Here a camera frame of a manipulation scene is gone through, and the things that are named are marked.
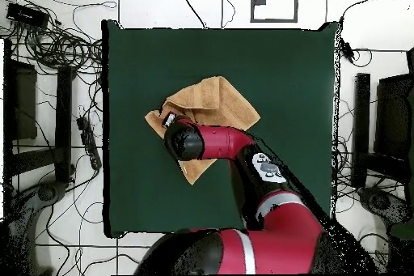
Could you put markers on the gray round tripod foot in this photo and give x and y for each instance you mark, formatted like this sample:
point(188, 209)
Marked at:
point(48, 192)
point(380, 201)

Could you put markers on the black frame stand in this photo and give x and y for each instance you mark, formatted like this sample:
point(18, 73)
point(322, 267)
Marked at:
point(63, 120)
point(361, 127)

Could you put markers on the green object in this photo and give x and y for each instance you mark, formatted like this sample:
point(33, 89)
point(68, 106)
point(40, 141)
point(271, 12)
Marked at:
point(402, 231)

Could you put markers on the black power adapter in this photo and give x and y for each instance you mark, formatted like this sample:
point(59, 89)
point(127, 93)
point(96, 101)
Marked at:
point(347, 51)

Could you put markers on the black box device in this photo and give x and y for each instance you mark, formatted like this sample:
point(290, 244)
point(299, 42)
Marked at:
point(27, 15)

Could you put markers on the dark green table cloth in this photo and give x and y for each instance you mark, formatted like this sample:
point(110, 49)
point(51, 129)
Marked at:
point(275, 94)

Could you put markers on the orange terry towel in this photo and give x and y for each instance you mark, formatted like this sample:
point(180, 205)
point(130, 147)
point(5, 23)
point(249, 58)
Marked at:
point(213, 101)

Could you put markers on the black power strip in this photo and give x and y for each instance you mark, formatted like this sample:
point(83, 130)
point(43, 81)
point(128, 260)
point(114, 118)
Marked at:
point(89, 143)

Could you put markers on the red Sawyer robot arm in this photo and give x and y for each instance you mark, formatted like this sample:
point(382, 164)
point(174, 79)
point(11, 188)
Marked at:
point(226, 140)

